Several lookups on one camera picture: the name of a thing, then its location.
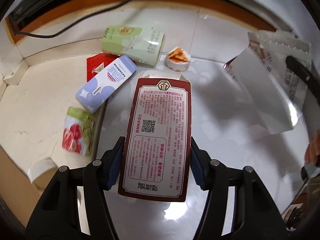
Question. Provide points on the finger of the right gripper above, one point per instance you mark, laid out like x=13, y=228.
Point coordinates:
x=304, y=74

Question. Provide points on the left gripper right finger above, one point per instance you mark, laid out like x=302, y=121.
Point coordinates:
x=200, y=166

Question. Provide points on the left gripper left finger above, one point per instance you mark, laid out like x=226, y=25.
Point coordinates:
x=111, y=164

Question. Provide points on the red and white carton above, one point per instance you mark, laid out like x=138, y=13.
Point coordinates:
x=155, y=164

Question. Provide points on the clear plastic printed bag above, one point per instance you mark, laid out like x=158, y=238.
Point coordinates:
x=272, y=48

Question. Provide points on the red strawberry snack packet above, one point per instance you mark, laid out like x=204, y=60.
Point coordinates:
x=78, y=131

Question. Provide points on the long yellow box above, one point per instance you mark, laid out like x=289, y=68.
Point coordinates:
x=275, y=109

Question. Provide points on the lavender tissue pack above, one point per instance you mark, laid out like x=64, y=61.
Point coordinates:
x=96, y=91

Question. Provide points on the red foil packet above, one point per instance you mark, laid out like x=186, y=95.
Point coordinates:
x=97, y=63

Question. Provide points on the small jar orange lid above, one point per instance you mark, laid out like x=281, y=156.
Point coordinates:
x=177, y=59

